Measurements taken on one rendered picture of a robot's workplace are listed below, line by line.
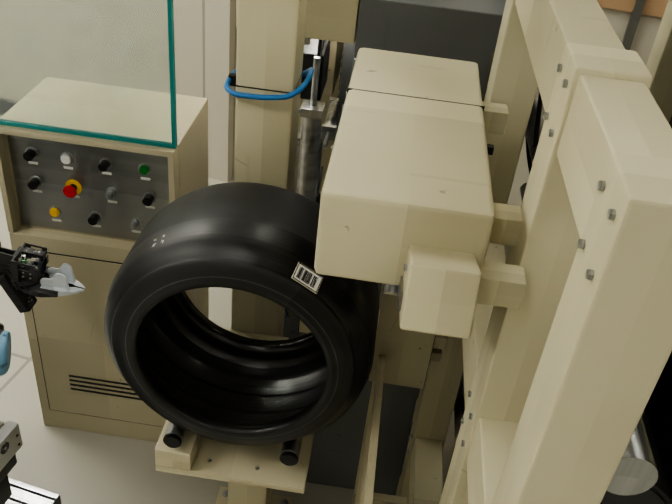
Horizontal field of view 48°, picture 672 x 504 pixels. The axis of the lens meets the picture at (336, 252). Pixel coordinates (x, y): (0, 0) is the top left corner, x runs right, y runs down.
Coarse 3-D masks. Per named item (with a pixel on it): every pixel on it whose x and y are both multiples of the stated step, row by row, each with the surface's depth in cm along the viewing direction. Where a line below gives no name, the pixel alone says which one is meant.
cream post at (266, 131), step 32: (256, 0) 155; (288, 0) 154; (256, 32) 159; (288, 32) 158; (256, 64) 163; (288, 64) 162; (256, 128) 171; (288, 128) 171; (256, 160) 176; (288, 160) 175; (256, 320) 204
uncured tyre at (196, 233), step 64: (192, 192) 167; (256, 192) 162; (128, 256) 160; (192, 256) 148; (256, 256) 148; (128, 320) 158; (192, 320) 194; (320, 320) 152; (128, 384) 173; (192, 384) 189; (256, 384) 196; (320, 384) 188
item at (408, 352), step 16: (384, 288) 195; (384, 304) 187; (384, 320) 190; (384, 336) 193; (400, 336) 192; (416, 336) 192; (432, 336) 191; (384, 352) 196; (400, 352) 195; (416, 352) 194; (400, 368) 198; (416, 368) 198; (400, 384) 201; (416, 384) 201
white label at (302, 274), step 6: (300, 264) 149; (300, 270) 148; (306, 270) 149; (294, 276) 147; (300, 276) 148; (306, 276) 148; (312, 276) 149; (318, 276) 150; (300, 282) 147; (306, 282) 148; (312, 282) 149; (318, 282) 149; (312, 288) 148; (318, 288) 149
